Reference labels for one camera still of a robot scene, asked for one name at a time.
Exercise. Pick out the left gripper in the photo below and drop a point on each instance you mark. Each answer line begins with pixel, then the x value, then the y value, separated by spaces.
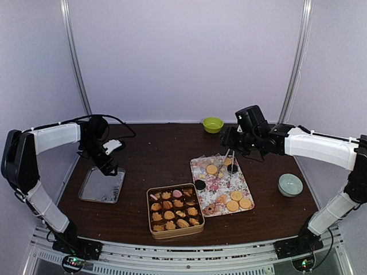
pixel 106 169

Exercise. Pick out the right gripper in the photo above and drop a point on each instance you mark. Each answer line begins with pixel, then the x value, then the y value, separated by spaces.
pixel 227 139

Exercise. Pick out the steel kitchen tongs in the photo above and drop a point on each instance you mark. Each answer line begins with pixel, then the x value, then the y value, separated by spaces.
pixel 227 160

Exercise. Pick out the silver tin lid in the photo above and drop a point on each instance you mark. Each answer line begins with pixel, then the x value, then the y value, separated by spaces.
pixel 99 188

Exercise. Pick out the flower shaped cookie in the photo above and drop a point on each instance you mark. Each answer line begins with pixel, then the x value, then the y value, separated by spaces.
pixel 166 195

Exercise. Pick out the orange sandwich cookie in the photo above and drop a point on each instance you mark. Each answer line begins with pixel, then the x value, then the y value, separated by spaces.
pixel 167 205

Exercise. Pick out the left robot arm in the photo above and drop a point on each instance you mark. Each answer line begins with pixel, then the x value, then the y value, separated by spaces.
pixel 19 164

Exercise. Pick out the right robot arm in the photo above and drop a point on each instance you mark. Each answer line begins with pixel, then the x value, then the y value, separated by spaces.
pixel 253 133

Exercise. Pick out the green plastic bowl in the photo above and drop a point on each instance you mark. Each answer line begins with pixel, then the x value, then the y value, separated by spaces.
pixel 212 124

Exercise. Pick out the black sandwich cookie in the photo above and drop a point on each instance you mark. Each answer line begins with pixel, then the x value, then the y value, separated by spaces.
pixel 232 169
pixel 200 184

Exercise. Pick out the floral cookie tray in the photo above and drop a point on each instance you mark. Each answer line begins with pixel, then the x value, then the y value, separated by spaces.
pixel 219 190

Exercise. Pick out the round golden biscuit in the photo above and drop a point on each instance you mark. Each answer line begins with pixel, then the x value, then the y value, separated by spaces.
pixel 245 203
pixel 232 206

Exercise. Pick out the pale ceramic bowl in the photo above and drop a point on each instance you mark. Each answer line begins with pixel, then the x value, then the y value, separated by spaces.
pixel 290 185

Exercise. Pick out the gold cookie tin box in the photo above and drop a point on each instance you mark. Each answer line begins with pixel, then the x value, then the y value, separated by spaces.
pixel 184 218

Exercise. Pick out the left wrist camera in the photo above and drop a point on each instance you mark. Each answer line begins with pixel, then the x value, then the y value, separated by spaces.
pixel 113 145

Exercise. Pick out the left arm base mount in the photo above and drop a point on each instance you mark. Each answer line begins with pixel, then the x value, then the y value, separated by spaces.
pixel 76 257

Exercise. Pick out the right aluminium frame post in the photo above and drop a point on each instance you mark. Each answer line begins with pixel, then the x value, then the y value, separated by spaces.
pixel 300 53

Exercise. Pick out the aluminium frame post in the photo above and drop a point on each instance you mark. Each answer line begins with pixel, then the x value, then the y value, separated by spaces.
pixel 300 53
pixel 66 15

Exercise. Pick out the front aluminium rail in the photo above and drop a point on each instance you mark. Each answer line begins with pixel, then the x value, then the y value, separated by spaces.
pixel 248 258

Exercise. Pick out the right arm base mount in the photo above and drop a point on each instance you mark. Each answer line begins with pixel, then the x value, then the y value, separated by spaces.
pixel 300 252

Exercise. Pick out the left aluminium frame post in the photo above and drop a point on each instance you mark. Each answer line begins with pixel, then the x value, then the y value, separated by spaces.
pixel 66 15

